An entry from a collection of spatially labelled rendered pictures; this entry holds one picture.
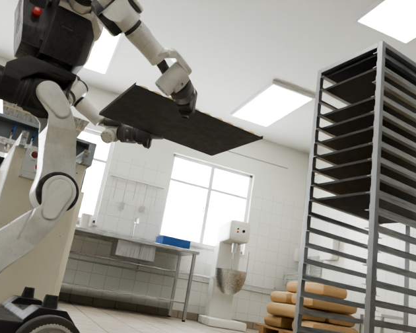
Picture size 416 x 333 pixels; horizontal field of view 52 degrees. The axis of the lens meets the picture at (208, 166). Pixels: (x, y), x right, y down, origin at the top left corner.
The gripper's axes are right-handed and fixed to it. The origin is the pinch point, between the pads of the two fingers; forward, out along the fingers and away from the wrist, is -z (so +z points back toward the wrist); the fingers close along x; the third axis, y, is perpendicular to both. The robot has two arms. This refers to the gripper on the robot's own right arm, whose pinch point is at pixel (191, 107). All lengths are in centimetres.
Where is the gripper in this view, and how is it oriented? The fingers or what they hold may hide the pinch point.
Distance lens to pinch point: 167.2
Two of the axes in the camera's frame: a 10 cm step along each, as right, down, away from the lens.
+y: -9.7, -0.8, 2.4
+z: -2.1, -3.2, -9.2
